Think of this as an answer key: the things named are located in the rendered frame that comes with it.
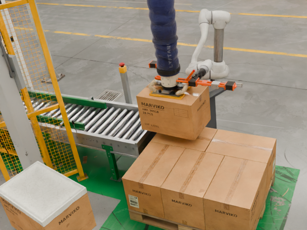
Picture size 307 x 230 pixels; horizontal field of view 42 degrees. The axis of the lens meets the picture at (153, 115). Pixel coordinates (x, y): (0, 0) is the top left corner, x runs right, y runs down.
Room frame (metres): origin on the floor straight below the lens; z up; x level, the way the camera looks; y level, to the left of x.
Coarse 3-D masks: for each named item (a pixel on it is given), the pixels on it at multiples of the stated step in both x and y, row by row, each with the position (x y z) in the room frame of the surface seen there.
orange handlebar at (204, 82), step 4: (156, 76) 3.50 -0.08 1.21; (176, 80) 3.35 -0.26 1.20; (180, 80) 3.33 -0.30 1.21; (184, 80) 3.32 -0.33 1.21; (200, 80) 3.27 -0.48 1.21; (204, 80) 3.25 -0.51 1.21; (200, 84) 3.23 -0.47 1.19; (204, 84) 3.20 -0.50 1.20; (208, 84) 3.18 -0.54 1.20; (220, 84) 3.16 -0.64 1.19
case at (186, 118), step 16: (144, 96) 3.38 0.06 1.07; (192, 96) 3.24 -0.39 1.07; (208, 96) 3.39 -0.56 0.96; (144, 112) 3.38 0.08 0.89; (160, 112) 3.27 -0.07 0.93; (176, 112) 3.17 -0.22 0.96; (192, 112) 3.09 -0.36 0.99; (208, 112) 3.37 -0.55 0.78; (144, 128) 3.40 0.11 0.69; (160, 128) 3.29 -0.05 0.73; (176, 128) 3.18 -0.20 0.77; (192, 128) 3.09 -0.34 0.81
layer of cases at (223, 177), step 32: (160, 160) 3.02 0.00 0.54; (192, 160) 2.95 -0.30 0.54; (224, 160) 2.88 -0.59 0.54; (256, 160) 2.81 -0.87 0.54; (128, 192) 2.83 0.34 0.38; (160, 192) 2.65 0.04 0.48; (192, 192) 2.52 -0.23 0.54; (224, 192) 2.47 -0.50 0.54; (256, 192) 2.42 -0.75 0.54; (192, 224) 2.50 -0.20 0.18; (224, 224) 2.35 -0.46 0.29
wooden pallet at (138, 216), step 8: (272, 184) 3.01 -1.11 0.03; (264, 208) 2.68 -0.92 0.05; (136, 216) 2.81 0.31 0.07; (144, 216) 2.81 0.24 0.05; (152, 216) 2.71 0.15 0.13; (152, 224) 2.72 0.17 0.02; (160, 224) 2.70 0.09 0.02; (168, 224) 2.69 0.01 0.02; (176, 224) 2.67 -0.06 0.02; (256, 224) 2.43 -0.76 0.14
